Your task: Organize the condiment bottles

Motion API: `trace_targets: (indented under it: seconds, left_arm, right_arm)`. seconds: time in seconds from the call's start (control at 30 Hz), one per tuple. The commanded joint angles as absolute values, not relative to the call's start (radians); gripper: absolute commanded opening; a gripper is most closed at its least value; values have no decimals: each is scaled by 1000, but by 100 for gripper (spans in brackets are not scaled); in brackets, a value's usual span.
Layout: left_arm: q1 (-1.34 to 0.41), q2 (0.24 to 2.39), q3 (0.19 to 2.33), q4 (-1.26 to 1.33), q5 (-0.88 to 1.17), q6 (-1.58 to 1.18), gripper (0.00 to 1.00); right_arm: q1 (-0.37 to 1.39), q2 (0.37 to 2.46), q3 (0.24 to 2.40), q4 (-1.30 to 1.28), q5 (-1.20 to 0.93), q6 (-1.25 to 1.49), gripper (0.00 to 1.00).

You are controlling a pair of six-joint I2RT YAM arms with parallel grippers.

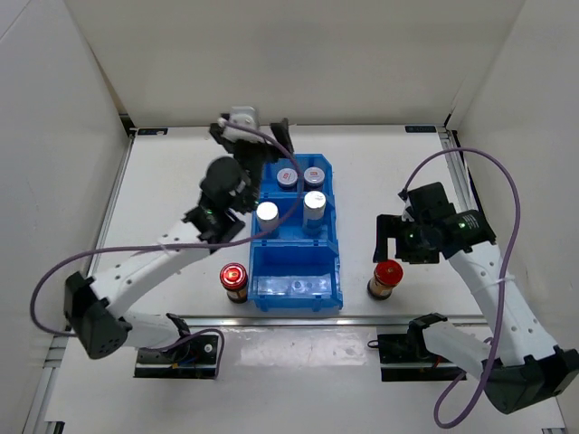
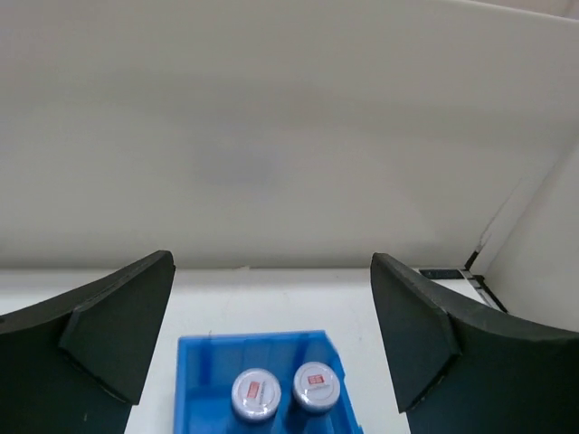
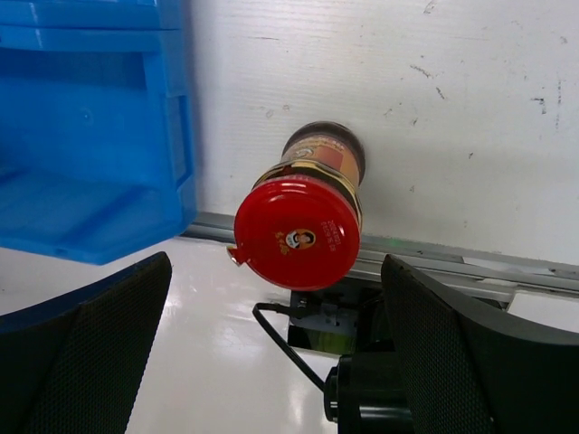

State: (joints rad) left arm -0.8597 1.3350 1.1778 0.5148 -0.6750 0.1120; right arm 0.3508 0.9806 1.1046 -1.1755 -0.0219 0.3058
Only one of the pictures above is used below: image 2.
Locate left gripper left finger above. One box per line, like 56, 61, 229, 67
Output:
1, 250, 175, 433

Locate white-lid spice jar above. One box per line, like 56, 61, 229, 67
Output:
292, 362, 341, 414
231, 368, 281, 423

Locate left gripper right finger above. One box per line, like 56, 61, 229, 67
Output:
370, 253, 578, 433

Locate right black logo label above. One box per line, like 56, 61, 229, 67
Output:
418, 269, 464, 280

